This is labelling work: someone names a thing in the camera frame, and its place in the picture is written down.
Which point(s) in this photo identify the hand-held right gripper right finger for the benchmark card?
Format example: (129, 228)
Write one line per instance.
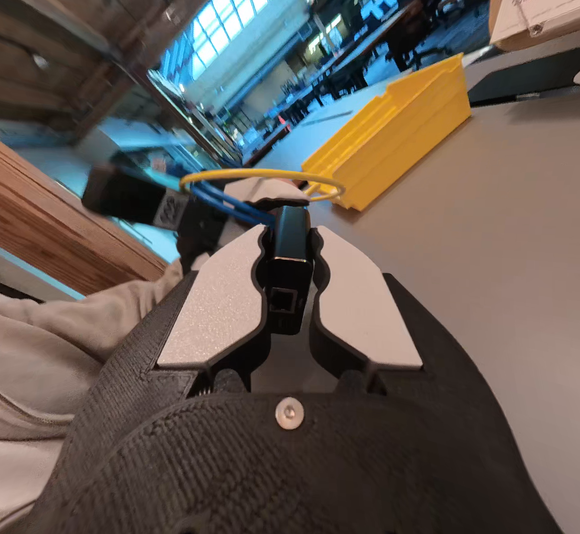
(367, 316)

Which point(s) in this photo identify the black ethernet splitter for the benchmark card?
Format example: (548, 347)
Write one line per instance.
(290, 235)

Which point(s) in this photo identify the white table with wood edge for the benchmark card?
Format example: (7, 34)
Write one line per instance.
(317, 126)

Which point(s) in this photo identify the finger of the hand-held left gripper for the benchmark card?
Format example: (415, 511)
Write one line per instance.
(267, 192)

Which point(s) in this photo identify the person's left forearm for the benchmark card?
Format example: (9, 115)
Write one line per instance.
(54, 339)

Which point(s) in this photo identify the group of black office chairs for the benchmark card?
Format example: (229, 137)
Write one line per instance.
(417, 22)

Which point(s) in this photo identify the group of wooden office desks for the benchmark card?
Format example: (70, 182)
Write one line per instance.
(371, 40)

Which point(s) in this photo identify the yellow plastic bin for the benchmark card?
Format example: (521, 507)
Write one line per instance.
(398, 135)

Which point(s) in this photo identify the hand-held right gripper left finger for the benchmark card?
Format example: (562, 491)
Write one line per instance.
(213, 316)

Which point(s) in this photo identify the pendant ceiling lamp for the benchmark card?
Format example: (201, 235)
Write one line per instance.
(40, 61)

